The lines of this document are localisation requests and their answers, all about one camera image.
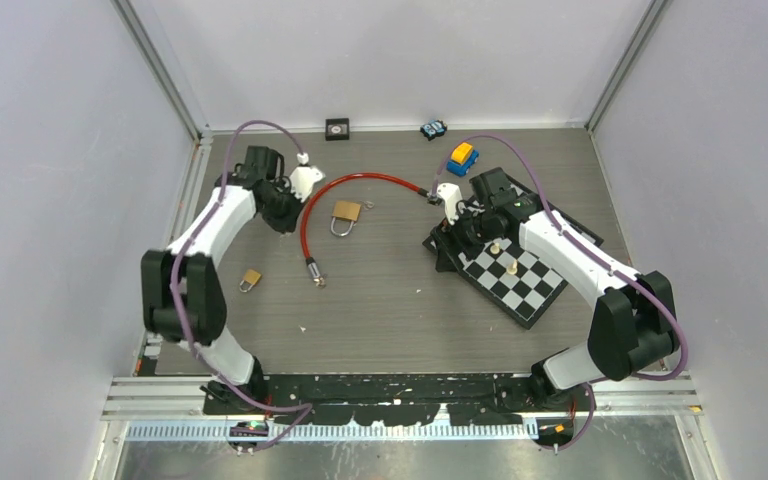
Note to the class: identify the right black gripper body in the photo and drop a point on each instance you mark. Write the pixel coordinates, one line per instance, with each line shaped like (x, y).
(472, 232)

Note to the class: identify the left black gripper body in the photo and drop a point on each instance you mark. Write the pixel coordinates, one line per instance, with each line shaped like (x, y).
(284, 210)

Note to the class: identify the small brass padlock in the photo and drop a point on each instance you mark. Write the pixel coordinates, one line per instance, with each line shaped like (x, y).
(249, 280)

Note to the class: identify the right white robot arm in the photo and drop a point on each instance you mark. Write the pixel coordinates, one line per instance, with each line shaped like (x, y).
(633, 321)

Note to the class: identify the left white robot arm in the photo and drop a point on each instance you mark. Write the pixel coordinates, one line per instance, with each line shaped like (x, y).
(182, 297)

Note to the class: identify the black white chessboard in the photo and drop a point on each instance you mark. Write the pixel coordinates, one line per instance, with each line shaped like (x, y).
(525, 296)

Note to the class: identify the large brass padlock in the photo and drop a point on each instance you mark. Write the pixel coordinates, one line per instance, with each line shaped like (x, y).
(345, 215)

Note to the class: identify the yellow blue toy car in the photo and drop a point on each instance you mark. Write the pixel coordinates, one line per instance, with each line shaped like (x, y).
(462, 158)

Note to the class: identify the black square box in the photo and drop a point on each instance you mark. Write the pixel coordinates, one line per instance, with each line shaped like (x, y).
(337, 129)

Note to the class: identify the small blue toy car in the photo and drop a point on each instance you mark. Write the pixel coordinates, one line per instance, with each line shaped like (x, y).
(433, 129)

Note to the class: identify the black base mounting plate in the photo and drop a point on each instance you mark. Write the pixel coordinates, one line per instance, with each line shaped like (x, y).
(468, 399)

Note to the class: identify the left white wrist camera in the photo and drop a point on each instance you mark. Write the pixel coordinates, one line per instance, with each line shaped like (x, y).
(303, 180)

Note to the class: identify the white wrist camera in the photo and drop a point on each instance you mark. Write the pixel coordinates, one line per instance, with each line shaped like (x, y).
(303, 180)
(450, 196)

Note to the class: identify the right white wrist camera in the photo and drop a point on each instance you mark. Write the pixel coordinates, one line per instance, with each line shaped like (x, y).
(450, 196)

